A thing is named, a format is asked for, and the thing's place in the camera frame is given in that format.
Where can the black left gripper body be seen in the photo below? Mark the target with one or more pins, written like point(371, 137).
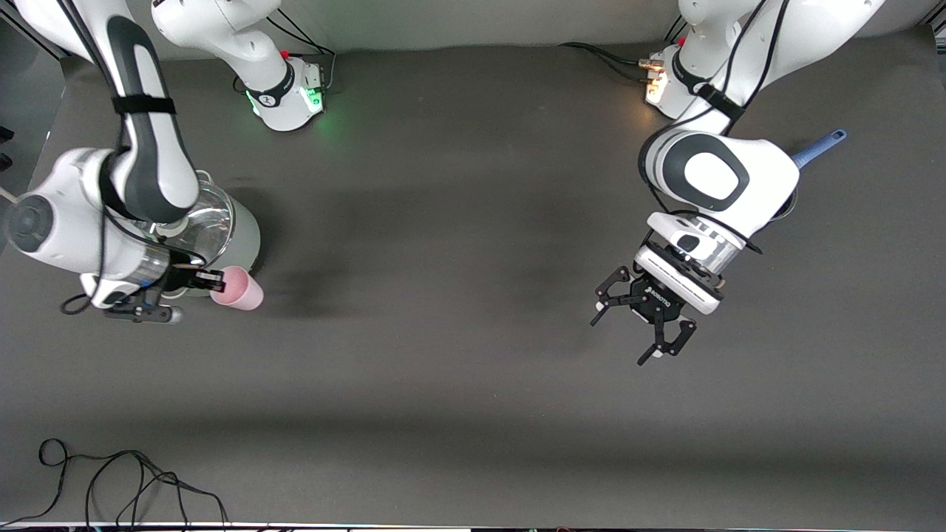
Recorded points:
point(653, 304)

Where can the pink plastic cup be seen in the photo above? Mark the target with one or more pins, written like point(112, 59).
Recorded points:
point(244, 292)

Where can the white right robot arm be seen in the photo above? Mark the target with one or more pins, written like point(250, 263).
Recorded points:
point(74, 222)

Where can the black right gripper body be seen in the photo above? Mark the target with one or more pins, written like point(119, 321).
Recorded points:
point(179, 278)

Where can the glass lid with wooden knob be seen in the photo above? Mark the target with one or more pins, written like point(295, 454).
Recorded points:
point(214, 222)

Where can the black frame rail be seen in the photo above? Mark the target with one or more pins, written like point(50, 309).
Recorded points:
point(18, 22)

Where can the dark blue saucepan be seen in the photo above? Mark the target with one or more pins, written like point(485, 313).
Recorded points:
point(820, 148)

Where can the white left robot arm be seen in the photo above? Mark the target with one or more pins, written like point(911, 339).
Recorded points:
point(768, 177)

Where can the dark grey table mat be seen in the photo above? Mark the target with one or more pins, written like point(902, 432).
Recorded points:
point(473, 295)

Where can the grey-green stockpot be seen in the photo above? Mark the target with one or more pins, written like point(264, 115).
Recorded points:
point(244, 236)

